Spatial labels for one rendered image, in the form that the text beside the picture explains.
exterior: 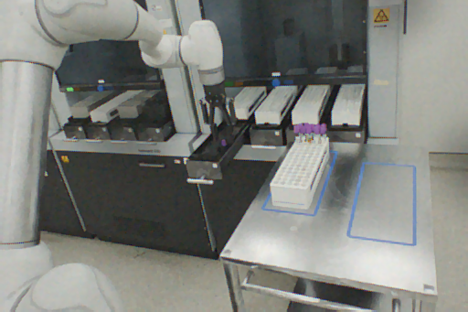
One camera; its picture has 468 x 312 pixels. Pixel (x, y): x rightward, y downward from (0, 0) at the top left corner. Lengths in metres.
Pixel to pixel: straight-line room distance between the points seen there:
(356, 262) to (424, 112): 1.93
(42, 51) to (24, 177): 0.26
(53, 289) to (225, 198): 1.13
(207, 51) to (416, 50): 1.59
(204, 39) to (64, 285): 0.84
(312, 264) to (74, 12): 0.69
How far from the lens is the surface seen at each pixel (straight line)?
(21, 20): 0.88
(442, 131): 2.77
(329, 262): 0.87
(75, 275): 0.76
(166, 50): 1.30
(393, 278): 0.85
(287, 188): 0.99
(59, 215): 2.55
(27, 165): 0.87
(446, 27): 2.56
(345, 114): 1.45
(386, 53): 1.43
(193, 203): 1.86
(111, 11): 0.82
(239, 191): 1.70
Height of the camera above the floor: 1.42
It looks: 24 degrees down
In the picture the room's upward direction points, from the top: 9 degrees counter-clockwise
